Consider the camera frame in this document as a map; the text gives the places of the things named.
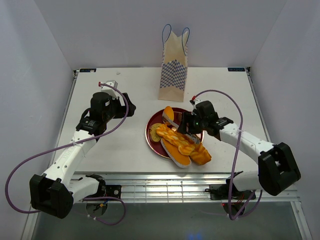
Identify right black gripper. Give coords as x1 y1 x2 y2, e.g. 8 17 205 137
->
176 112 207 135

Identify orange iced twisted pastry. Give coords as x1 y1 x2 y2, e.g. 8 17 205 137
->
155 124 196 156

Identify metal serving tongs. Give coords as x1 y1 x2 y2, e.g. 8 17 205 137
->
162 111 203 144

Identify golden braided loaf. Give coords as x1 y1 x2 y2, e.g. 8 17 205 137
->
176 132 212 165

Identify orange oval bun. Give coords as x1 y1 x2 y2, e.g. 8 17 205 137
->
162 106 175 126

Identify brown sliced bread piece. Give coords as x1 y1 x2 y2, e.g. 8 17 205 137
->
149 123 162 143

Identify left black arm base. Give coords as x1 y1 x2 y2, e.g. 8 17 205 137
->
86 174 122 199

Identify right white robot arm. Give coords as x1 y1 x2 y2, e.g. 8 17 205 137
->
177 99 301 199

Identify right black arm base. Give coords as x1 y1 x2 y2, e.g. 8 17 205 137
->
204 184 252 201

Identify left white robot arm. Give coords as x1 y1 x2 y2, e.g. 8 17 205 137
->
29 91 136 219

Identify orange flat white-edged bread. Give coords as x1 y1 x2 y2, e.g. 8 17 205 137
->
160 138 192 169

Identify blue checkered paper bag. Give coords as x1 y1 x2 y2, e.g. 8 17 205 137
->
158 24 190 103

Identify dark red round plate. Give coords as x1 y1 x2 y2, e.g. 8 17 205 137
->
145 107 205 159

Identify left blue corner label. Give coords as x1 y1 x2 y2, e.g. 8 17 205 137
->
79 68 97 73

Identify blue corner label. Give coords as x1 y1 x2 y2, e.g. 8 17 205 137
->
227 67 246 72
79 68 97 73

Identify right blue corner label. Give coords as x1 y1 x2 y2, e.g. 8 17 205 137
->
227 67 246 72

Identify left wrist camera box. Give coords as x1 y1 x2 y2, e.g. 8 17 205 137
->
98 80 118 98

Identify aluminium rail frame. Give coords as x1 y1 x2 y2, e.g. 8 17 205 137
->
60 67 269 203

